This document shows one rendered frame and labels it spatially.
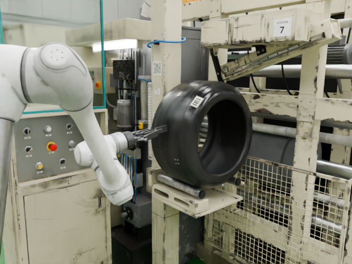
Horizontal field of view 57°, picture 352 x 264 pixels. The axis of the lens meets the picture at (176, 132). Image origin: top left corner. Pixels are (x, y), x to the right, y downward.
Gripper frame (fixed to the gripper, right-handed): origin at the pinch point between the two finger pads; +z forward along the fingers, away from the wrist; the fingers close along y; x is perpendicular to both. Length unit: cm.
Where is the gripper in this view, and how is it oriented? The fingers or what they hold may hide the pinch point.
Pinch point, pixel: (160, 129)
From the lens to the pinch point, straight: 149.5
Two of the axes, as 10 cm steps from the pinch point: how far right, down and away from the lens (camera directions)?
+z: 7.5, -2.5, 6.2
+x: 1.0, 9.6, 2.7
